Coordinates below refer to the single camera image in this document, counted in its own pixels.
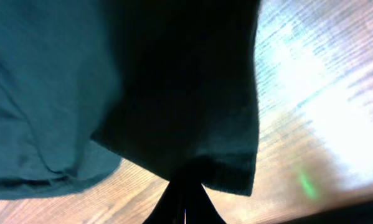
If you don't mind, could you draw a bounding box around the black t-shirt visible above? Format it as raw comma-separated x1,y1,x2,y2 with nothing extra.
0,1,260,200

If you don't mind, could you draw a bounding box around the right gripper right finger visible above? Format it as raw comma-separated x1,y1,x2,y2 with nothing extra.
185,171,225,224

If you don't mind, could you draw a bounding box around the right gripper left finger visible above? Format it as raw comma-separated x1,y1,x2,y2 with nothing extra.
143,171,186,224

